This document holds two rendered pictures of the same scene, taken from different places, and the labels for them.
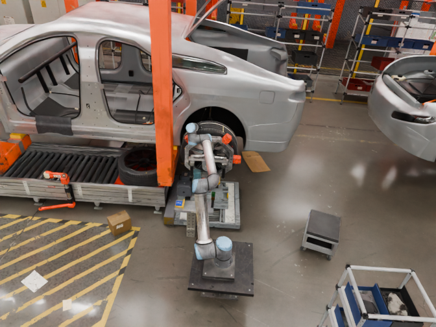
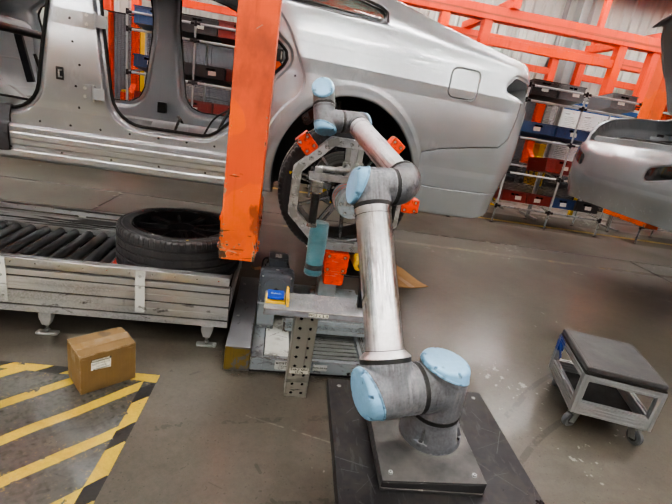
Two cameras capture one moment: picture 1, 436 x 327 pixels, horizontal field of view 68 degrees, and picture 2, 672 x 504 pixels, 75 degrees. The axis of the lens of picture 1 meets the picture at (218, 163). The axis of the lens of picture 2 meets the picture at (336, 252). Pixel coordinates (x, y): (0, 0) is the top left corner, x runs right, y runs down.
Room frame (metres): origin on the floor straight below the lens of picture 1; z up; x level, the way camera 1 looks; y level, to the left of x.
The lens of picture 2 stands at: (0.96, 0.42, 1.27)
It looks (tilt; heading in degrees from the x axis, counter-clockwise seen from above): 19 degrees down; 351
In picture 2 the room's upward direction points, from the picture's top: 10 degrees clockwise
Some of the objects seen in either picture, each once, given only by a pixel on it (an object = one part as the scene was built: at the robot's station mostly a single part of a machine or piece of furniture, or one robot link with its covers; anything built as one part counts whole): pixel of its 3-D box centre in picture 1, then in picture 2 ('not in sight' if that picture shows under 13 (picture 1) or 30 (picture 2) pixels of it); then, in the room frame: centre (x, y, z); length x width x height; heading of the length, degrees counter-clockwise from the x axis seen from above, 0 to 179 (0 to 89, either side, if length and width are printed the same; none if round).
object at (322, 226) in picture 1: (320, 233); (598, 383); (2.64, -1.24, 0.17); 0.43 x 0.36 x 0.34; 162
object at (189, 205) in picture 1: (194, 207); (314, 306); (2.64, 0.22, 0.44); 0.43 x 0.17 x 0.03; 91
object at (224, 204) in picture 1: (209, 196); (326, 312); (3.19, 0.08, 0.13); 0.50 x 0.36 x 0.10; 91
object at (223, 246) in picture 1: (222, 248); (438, 383); (2.02, -0.11, 0.54); 0.17 x 0.15 x 0.18; 103
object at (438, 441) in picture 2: (223, 257); (432, 419); (2.02, -0.12, 0.40); 0.19 x 0.19 x 0.10
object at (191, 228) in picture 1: (191, 221); (300, 350); (2.64, 0.25, 0.21); 0.10 x 0.10 x 0.42; 1
